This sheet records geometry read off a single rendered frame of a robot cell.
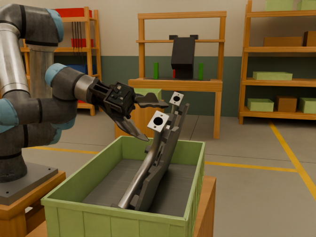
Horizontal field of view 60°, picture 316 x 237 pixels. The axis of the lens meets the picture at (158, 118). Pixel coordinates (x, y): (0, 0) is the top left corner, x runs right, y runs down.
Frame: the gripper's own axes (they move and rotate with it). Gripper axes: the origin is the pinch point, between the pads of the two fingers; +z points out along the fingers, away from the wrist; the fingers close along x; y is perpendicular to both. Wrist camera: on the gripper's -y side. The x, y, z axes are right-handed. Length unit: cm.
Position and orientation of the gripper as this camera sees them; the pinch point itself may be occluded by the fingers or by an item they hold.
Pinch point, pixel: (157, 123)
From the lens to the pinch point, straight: 75.2
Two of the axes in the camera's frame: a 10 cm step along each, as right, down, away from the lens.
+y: -0.3, -4.7, -8.8
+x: 4.6, -7.9, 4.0
